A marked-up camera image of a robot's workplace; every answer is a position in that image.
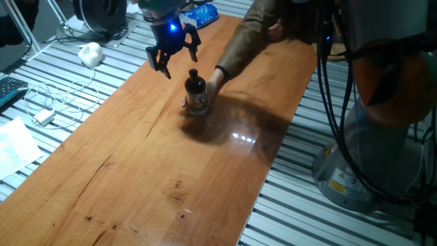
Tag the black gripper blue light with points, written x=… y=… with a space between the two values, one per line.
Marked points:
x=169 y=36

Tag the black sleeved forearm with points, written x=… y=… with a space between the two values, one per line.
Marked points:
x=15 y=24

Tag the right forearm brown sleeve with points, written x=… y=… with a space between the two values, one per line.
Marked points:
x=244 y=41

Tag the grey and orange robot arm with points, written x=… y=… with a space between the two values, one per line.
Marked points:
x=392 y=85

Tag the person's right hand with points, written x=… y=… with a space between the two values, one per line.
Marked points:
x=214 y=85

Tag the person's left hand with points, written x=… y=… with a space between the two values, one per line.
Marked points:
x=276 y=30

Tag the blue plastic bag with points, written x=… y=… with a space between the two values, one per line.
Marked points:
x=205 y=13

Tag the white rounded plastic lump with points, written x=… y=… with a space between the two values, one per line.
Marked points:
x=90 y=54

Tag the thin slanted metal rod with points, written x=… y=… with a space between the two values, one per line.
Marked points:
x=58 y=13

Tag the white charger adapter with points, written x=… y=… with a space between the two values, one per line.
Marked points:
x=43 y=118

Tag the round wooden stool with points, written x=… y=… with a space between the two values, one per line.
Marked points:
x=336 y=56

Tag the black computer keyboard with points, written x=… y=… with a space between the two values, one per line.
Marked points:
x=8 y=89

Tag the white paper sheet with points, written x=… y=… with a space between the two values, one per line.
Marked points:
x=15 y=147

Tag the grey metal base plate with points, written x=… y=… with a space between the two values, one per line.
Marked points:
x=119 y=36

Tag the slanted aluminium post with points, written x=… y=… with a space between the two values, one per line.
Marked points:
x=18 y=25

